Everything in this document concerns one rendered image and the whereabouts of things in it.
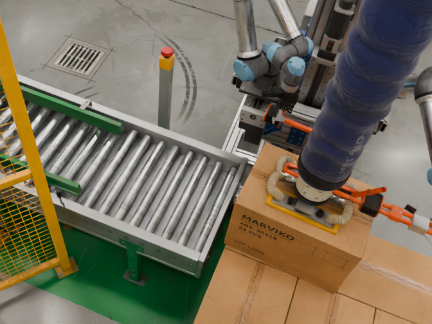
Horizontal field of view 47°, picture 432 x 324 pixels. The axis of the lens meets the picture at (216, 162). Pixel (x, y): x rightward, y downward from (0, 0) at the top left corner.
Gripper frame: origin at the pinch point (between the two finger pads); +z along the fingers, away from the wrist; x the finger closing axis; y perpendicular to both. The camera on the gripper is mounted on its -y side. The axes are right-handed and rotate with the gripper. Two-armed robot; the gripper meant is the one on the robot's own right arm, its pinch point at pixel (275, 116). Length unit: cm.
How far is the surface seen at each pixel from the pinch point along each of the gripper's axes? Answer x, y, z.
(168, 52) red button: 17, -66, 4
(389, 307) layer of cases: -40, 87, 53
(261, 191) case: -34.8, 9.1, 13.4
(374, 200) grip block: -25, 55, -1
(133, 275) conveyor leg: -65, -42, 98
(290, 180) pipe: -27.6, 19.2, 6.5
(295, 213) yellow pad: -39.6, 26.8, 11.6
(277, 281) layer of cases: -52, 32, 53
